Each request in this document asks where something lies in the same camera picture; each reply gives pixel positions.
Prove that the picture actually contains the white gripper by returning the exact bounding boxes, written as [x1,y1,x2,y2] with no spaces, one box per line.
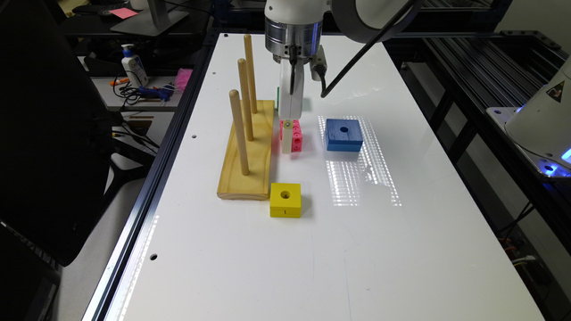
[278,61,304,154]

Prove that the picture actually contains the pink perforated block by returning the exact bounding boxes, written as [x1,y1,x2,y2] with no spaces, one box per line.
[280,120,302,152]

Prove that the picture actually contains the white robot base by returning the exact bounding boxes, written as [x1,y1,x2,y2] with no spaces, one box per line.
[486,61,570,179]

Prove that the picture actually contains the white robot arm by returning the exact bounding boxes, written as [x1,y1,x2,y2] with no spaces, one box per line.
[265,0,423,153]

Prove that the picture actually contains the blue block with hole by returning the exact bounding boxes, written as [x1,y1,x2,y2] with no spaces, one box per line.
[325,119,363,152]

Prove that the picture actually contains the front wooden peg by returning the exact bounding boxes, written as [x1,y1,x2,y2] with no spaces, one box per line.
[229,89,250,176]

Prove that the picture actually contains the wooden peg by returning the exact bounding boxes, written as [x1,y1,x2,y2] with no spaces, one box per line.
[237,58,253,141]
[229,89,250,176]
[244,34,258,114]

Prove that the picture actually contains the wooden peg base board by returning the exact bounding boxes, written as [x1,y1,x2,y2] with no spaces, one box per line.
[217,100,275,201]

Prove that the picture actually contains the yellow block with hole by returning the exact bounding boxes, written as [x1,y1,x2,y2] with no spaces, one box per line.
[269,183,302,218]

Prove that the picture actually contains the middle wooden peg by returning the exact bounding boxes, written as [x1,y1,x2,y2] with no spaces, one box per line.
[237,58,253,141]

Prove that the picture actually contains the rear wooden peg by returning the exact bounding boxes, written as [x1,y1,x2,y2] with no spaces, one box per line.
[244,34,258,114]

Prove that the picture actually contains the pink fuzzy object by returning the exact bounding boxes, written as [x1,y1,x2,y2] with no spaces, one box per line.
[174,68,193,93]

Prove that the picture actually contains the blue tool on desk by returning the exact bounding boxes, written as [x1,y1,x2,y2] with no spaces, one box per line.
[137,86,173,102]

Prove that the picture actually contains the white lotion pump bottle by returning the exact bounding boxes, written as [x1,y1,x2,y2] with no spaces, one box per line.
[121,44,148,88]

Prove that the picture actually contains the monitor stand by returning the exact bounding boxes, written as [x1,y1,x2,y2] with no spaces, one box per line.
[111,0,188,37]

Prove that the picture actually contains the pink sticky note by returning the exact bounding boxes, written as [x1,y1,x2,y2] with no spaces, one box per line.
[110,7,138,20]

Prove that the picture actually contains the black office chair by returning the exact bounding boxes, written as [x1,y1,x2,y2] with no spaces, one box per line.
[1,1,153,320]

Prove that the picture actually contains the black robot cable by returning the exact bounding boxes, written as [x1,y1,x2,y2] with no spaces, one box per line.
[317,0,423,99]

